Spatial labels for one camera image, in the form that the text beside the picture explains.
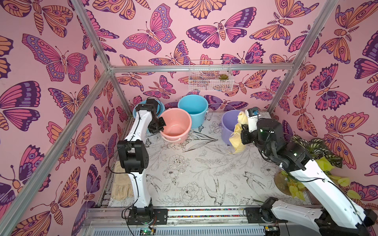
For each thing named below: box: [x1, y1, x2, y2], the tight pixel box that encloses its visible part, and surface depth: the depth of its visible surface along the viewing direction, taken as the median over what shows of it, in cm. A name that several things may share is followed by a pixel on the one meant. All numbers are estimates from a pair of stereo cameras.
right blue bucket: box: [177, 94, 209, 129], surface depth 106 cm
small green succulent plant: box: [218, 73, 229, 80], surface depth 94 cm
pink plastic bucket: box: [159, 107, 192, 144], surface depth 95 cm
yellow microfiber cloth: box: [229, 111, 249, 154], surface depth 67 cm
